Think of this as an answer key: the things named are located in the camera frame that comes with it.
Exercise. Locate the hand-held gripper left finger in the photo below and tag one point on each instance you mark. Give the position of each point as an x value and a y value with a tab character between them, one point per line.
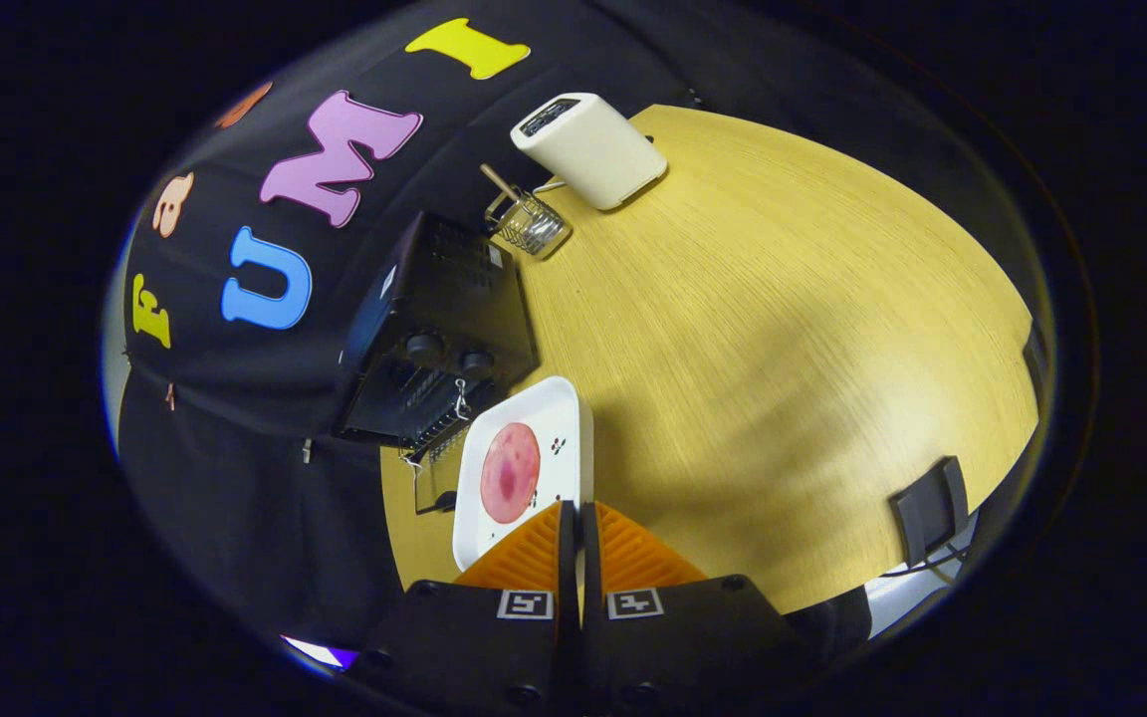
494	657

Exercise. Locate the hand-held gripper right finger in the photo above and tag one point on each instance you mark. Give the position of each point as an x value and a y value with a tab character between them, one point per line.
673	647

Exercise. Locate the pink round food slice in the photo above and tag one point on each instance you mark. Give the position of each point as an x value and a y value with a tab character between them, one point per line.
511	473

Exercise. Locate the white square plate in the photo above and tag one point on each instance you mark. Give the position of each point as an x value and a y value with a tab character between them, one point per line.
554	408

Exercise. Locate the black toaster oven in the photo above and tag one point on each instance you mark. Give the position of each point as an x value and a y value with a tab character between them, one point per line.
444	289

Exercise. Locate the white pop-up toaster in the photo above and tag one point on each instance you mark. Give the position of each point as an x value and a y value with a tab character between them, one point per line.
598	149

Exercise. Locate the black backdrop cloth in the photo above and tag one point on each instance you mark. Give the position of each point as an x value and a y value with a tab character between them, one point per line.
235	478

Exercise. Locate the wooden stick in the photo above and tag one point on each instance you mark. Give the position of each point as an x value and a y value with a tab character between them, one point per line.
499	181

